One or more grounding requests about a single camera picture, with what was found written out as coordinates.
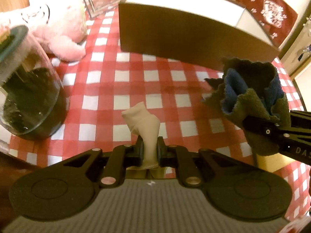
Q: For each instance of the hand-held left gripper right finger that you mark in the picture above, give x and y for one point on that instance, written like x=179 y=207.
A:
x=160 y=150

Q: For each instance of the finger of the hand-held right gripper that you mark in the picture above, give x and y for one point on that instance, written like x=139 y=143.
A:
x=286 y=138
x=302 y=120

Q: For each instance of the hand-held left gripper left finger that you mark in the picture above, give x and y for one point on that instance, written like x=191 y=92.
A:
x=139 y=148

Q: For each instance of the beige sock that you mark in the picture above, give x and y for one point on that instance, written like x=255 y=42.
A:
x=145 y=123

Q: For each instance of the green and blue cloth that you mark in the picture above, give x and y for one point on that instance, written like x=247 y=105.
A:
x=252 y=102

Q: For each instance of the brown cardboard box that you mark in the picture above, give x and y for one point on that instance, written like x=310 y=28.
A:
x=184 y=31

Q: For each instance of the red white checkered tablecloth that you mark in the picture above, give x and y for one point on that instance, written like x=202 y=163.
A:
x=102 y=77

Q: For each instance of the red cat print cushion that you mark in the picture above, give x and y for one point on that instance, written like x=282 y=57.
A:
x=269 y=7

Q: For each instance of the glass jar with teal lid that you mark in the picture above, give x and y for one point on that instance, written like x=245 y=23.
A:
x=31 y=97

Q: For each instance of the pink plush toy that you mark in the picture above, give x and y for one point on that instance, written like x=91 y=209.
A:
x=55 y=21

